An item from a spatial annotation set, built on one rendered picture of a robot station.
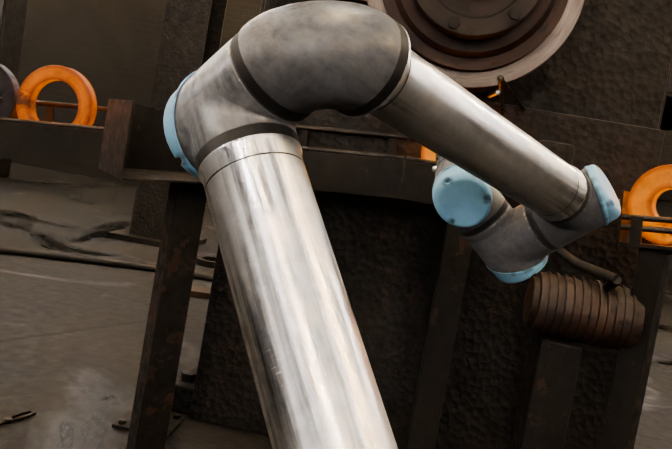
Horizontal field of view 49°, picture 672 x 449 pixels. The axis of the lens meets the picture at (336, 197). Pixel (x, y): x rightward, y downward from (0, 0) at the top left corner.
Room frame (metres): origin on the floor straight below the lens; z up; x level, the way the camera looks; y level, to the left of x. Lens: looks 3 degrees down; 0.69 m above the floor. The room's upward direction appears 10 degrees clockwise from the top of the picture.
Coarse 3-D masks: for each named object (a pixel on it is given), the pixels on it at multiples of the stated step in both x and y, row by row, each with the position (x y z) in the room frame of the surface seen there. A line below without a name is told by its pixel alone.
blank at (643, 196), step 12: (660, 168) 1.42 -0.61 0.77; (648, 180) 1.43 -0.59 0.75; (660, 180) 1.42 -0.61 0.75; (636, 192) 1.45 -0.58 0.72; (648, 192) 1.43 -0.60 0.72; (660, 192) 1.43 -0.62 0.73; (636, 204) 1.44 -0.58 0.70; (648, 204) 1.43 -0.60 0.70; (648, 240) 1.42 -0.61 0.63; (660, 240) 1.41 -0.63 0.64
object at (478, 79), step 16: (368, 0) 1.61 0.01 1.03; (576, 0) 1.57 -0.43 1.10; (576, 16) 1.57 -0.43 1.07; (560, 32) 1.57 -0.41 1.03; (544, 48) 1.57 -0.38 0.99; (432, 64) 1.60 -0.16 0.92; (512, 64) 1.58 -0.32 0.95; (528, 64) 1.58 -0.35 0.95; (464, 80) 1.59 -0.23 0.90; (480, 80) 1.59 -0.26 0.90; (496, 80) 1.58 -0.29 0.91; (512, 80) 1.58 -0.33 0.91
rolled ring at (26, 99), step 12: (36, 72) 1.71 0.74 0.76; (48, 72) 1.70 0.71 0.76; (60, 72) 1.70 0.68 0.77; (72, 72) 1.70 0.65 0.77; (24, 84) 1.71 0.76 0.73; (36, 84) 1.71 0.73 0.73; (72, 84) 1.70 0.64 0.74; (84, 84) 1.69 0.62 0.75; (24, 96) 1.71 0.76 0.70; (36, 96) 1.73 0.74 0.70; (84, 96) 1.69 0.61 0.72; (24, 108) 1.71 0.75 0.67; (84, 108) 1.69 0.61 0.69; (96, 108) 1.72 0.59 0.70; (84, 120) 1.69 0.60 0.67
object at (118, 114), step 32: (128, 128) 1.25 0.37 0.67; (160, 128) 1.48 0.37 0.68; (128, 160) 1.45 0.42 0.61; (160, 160) 1.48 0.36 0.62; (192, 192) 1.39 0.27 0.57; (192, 224) 1.39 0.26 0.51; (160, 256) 1.41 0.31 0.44; (192, 256) 1.40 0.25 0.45; (160, 288) 1.38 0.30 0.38; (160, 320) 1.38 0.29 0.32; (160, 352) 1.38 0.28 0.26; (160, 384) 1.39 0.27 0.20; (160, 416) 1.39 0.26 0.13; (128, 448) 1.41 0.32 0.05; (160, 448) 1.40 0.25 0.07
